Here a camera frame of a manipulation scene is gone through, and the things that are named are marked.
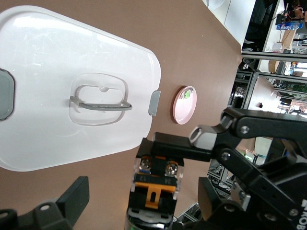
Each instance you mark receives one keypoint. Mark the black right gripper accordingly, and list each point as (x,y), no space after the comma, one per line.
(287,187)

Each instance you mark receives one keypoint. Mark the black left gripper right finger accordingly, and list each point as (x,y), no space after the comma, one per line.
(208,201)

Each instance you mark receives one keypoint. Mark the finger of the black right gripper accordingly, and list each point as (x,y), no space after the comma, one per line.
(172,147)

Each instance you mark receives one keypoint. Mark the pink round plate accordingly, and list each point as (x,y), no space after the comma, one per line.
(183,112)

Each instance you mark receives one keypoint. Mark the orange black push-button switch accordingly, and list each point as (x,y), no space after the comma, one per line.
(153,191)

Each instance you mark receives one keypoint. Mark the aluminium profile rack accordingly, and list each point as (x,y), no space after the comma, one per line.
(275,55)

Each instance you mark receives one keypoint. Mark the white lidded storage box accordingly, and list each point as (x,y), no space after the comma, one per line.
(48,60)

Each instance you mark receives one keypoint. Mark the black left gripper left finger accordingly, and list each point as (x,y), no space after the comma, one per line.
(72,201)

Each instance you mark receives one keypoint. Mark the brown table mat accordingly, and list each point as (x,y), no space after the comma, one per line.
(204,60)

